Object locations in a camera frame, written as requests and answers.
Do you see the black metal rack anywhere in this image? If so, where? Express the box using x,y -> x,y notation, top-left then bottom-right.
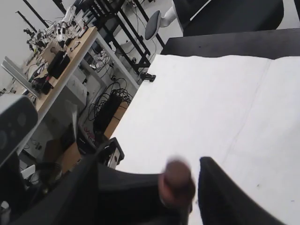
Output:
87,0 -> 165,74

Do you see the black box on desk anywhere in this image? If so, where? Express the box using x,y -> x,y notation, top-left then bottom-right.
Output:
46,50 -> 71,80

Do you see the black office chair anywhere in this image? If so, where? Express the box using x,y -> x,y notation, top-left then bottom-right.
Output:
172,0 -> 285,37

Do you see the black and silver table clamp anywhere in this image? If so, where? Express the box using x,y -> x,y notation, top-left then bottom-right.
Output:
102,137 -> 125,169

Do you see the brown cylindrical sleeve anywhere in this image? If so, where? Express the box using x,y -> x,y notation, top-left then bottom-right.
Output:
158,155 -> 196,210

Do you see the wooden desk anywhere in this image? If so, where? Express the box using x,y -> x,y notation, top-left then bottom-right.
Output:
27,25 -> 98,113

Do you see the grey round stool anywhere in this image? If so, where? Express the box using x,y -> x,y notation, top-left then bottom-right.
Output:
144,10 -> 163,41

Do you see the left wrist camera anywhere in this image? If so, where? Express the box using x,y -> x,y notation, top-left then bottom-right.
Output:
0,94 -> 39,165

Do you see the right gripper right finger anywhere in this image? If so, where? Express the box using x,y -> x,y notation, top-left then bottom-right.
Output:
198,156 -> 285,225

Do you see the aluminium profile bar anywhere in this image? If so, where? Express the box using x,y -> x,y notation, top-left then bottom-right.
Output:
0,57 -> 40,98

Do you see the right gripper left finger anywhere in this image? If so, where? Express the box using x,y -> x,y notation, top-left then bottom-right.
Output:
14,153 -> 193,225

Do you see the black cable bundle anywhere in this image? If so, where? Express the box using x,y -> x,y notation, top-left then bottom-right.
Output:
88,88 -> 131,133

